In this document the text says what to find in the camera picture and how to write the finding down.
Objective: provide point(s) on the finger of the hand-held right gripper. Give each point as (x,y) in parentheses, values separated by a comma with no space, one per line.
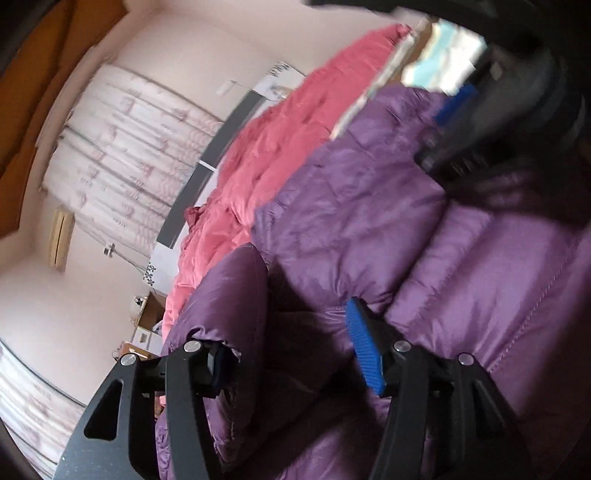
(457,105)
(461,154)

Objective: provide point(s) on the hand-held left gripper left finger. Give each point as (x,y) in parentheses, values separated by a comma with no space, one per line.
(217,369)

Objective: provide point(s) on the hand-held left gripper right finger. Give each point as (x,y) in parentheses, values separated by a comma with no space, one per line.
(364,341)

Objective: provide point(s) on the purple down jacket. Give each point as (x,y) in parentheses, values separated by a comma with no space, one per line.
(360,207)

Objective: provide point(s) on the striped bed sheet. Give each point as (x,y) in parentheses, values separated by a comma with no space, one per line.
(427,64)

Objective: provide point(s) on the wooden open cabinet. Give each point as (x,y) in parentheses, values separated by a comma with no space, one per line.
(150,311)

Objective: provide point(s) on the white leaf-print nightstand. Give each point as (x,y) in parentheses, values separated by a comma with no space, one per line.
(157,272)
(281,76)

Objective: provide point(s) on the pink comforter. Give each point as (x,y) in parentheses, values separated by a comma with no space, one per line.
(286,138)

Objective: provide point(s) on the patterned white curtain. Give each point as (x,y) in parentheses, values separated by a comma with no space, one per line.
(27,415)
(129,152)

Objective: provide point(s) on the grey white headboard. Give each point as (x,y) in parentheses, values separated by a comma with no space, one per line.
(203,173)

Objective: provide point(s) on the wall power strip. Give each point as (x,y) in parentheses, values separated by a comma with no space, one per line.
(111,249)

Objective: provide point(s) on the beige wall air conditioner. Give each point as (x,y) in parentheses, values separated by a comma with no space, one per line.
(62,237)

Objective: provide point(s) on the white wall socket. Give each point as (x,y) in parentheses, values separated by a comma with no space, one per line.
(226,87)

